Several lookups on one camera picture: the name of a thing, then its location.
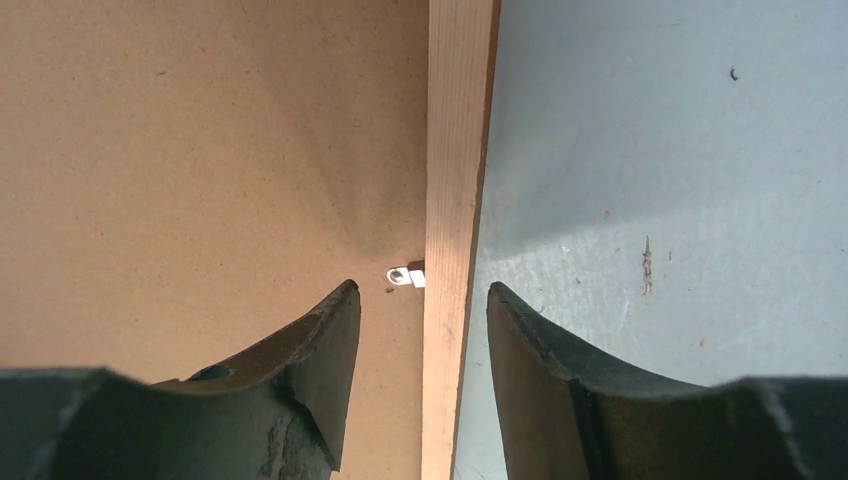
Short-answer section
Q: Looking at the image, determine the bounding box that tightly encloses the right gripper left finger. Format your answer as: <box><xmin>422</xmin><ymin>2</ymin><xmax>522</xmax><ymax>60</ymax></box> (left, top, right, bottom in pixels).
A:
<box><xmin>1</xmin><ymin>280</ymin><xmax>361</xmax><ymax>479</ymax></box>

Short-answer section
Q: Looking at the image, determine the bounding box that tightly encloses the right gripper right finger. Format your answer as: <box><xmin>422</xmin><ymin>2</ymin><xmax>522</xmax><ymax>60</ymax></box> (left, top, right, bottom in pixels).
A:
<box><xmin>487</xmin><ymin>282</ymin><xmax>847</xmax><ymax>479</ymax></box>

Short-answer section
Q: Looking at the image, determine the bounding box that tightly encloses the brown cardboard backing board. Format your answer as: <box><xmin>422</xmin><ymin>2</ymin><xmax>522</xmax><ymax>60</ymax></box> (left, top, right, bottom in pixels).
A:
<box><xmin>1</xmin><ymin>1</ymin><xmax>428</xmax><ymax>479</ymax></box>

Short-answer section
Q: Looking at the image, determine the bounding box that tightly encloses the light wooden picture frame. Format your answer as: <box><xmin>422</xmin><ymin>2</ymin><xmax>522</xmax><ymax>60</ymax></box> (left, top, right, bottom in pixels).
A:
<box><xmin>420</xmin><ymin>0</ymin><xmax>501</xmax><ymax>479</ymax></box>

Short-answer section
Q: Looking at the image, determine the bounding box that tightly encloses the small metal frame clip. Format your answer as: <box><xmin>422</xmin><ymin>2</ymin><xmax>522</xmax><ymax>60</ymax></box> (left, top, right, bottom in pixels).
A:
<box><xmin>386</xmin><ymin>260</ymin><xmax>426</xmax><ymax>289</ymax></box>

